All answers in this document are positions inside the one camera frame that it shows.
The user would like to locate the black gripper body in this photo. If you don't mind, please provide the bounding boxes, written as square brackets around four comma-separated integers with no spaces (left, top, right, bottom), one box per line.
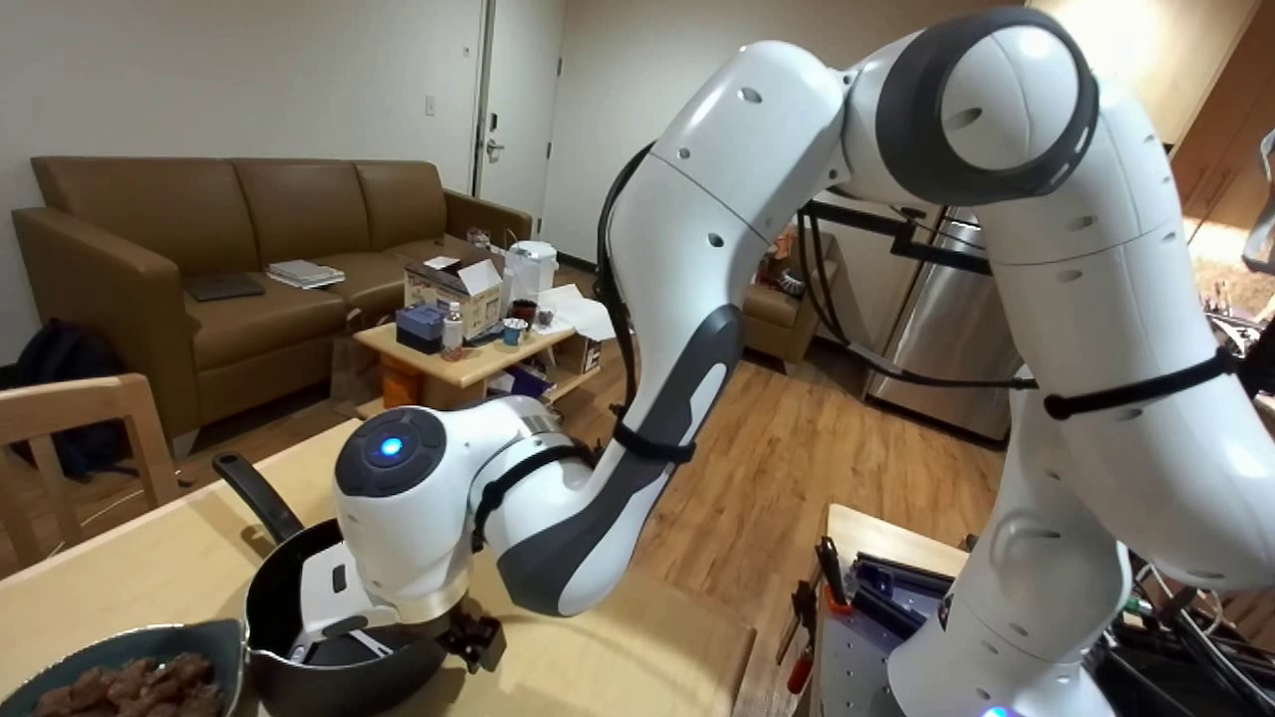
[289,541,505,671]

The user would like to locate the black saucepan with handle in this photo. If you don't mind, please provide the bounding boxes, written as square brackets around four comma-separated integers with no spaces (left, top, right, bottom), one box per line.
[217,453,452,717]

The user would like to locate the teal plate with food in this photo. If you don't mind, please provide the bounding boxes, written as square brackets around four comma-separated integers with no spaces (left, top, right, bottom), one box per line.
[0,618,249,717]

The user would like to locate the wooden dining chair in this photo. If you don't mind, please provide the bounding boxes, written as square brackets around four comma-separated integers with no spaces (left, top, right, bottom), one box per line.
[0,376,180,565]

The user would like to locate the light wood coffee table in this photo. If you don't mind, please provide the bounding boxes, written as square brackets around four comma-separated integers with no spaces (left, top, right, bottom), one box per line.
[357,328,598,408]

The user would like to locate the papers on sofa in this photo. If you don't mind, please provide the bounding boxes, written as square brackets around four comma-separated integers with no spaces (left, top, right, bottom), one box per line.
[268,259,346,290]

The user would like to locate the brown leather sofa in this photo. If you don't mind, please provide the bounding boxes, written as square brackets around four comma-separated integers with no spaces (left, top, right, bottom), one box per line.
[13,157,529,440]

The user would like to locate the cardboard box on table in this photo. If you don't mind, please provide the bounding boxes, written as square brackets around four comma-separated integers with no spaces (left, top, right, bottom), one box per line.
[404,254,505,340]

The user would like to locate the black backpack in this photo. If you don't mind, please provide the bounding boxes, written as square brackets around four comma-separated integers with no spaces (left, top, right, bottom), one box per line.
[0,315,137,482]

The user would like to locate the white container on table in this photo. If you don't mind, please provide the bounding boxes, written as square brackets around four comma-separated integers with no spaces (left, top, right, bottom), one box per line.
[505,241,557,299]

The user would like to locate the white door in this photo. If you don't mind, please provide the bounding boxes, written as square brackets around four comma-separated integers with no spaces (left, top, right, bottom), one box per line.
[473,0,566,215]

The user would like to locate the stainless steel refrigerator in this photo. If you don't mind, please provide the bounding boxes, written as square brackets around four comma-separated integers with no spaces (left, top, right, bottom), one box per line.
[867,259,1021,444]

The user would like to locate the robot base mount table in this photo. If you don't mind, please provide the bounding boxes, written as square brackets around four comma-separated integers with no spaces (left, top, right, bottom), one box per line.
[788,498,1275,717]

